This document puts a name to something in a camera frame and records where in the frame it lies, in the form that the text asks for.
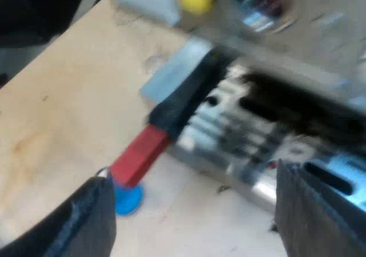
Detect metal block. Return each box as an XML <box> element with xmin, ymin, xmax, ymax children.
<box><xmin>139</xmin><ymin>38</ymin><xmax>214</xmax><ymax>105</ymax></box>

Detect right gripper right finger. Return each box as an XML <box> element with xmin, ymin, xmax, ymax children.
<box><xmin>273</xmin><ymin>159</ymin><xmax>366</xmax><ymax>257</ymax></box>

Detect bright blue tamper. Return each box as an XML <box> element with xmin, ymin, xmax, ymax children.
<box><xmin>98</xmin><ymin>167</ymin><xmax>144</xmax><ymax>217</ymax></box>

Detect filter holder with red-ended handle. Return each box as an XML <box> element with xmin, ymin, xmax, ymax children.
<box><xmin>109</xmin><ymin>49</ymin><xmax>366</xmax><ymax>188</ymax></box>

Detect steel espresso machine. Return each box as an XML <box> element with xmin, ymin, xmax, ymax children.
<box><xmin>167</xmin><ymin>0</ymin><xmax>366</xmax><ymax>215</ymax></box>

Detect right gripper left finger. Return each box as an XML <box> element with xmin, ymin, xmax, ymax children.
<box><xmin>0</xmin><ymin>173</ymin><xmax>117</xmax><ymax>257</ymax></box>

